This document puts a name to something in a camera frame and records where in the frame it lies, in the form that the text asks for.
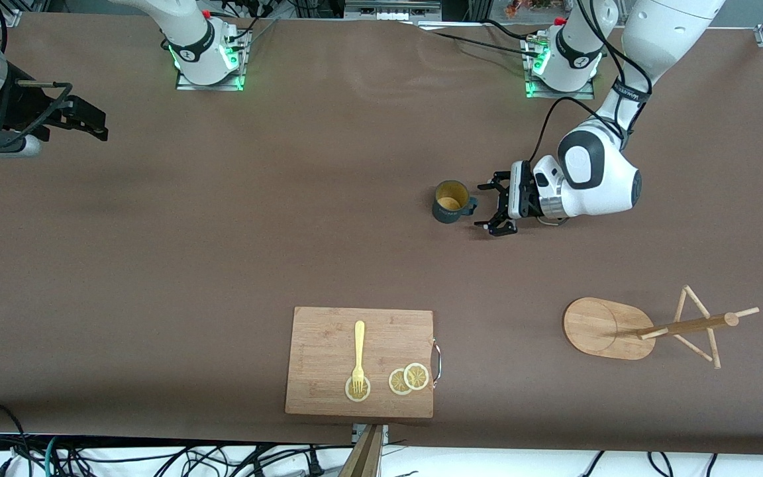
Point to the wooden cup rack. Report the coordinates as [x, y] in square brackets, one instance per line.
[600, 328]

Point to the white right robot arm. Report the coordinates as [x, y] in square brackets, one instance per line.
[189, 33]

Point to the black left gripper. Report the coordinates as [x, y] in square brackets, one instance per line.
[507, 202]

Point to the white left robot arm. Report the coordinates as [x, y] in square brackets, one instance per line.
[593, 179]

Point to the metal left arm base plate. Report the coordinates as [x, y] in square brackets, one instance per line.
[580, 95]

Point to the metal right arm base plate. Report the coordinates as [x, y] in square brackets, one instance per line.
[222, 86]

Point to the wooden beam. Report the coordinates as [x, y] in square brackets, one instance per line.
[363, 457]

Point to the yellow plastic fork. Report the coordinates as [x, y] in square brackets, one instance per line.
[359, 344]

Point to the teal mug with yellow inside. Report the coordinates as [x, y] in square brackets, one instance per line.
[451, 202]

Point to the metal beam bracket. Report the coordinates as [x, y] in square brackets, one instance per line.
[385, 434]

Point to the bamboo cutting board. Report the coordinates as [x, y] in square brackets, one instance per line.
[328, 358]

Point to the lemon slice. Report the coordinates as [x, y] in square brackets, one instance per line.
[396, 383]
[416, 376]
[350, 394]

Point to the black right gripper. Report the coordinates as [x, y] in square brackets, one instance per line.
[22, 108]

